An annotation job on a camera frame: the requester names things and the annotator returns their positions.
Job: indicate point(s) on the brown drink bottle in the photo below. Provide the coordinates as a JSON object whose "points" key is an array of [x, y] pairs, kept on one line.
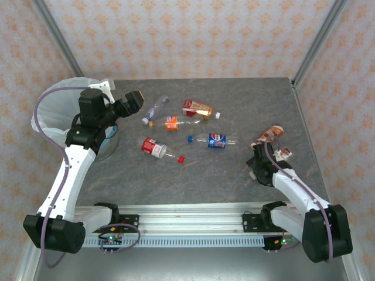
{"points": [[275, 130]]}

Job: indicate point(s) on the clear bottle white cap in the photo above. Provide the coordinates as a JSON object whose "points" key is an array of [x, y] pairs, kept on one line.
{"points": [[155, 111]]}

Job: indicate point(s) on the blue label bottle blue cap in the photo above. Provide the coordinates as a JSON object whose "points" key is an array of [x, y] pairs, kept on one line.
{"points": [[216, 141]]}

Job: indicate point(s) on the red label bottle red cap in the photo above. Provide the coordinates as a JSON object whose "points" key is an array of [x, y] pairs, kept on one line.
{"points": [[152, 146]]}

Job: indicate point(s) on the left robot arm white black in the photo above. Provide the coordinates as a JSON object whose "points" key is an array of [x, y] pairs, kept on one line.
{"points": [[73, 172]]}

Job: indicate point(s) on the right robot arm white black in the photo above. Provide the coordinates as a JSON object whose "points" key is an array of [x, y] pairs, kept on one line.
{"points": [[296, 187]]}

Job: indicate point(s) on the white lined trash bin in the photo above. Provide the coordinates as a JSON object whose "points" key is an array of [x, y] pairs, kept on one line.
{"points": [[55, 111]]}

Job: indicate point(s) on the orange label bottle yellow cap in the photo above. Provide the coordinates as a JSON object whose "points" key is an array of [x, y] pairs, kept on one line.
{"points": [[171, 123]]}

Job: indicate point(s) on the red gold label bottle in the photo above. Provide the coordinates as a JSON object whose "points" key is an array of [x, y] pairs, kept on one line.
{"points": [[196, 109]]}

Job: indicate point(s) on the controller board with LEDs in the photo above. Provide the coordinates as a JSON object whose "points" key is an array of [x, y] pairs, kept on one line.
{"points": [[110, 240], [281, 242]]}

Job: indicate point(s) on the aluminium frame post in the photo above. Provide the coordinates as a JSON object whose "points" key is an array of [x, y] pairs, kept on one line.
{"points": [[319, 41], [55, 38]]}

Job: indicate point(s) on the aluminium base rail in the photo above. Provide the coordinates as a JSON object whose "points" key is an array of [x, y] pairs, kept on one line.
{"points": [[190, 219]]}

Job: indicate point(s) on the grey metal base plate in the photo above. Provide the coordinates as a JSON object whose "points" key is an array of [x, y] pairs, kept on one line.
{"points": [[190, 266]]}

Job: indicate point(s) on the aluminium table edge rail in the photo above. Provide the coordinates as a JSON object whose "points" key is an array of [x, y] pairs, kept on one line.
{"points": [[27, 263], [353, 270]]}

